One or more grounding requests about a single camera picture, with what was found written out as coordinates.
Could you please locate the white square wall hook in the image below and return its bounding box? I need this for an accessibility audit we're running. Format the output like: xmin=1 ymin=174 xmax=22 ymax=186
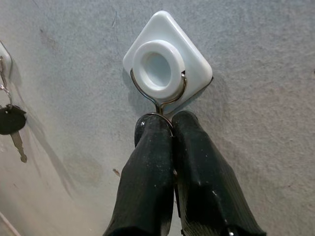
xmin=122 ymin=9 xmax=214 ymax=116
xmin=0 ymin=40 xmax=13 ymax=79

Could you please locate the key with black head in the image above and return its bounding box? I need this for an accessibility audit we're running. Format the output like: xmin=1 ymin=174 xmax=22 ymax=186
xmin=0 ymin=56 xmax=28 ymax=164

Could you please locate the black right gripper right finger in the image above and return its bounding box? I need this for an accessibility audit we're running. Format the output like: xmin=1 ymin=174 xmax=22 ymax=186
xmin=171 ymin=110 xmax=268 ymax=236

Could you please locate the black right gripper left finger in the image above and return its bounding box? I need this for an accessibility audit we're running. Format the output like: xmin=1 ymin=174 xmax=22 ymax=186
xmin=102 ymin=115 xmax=175 ymax=236

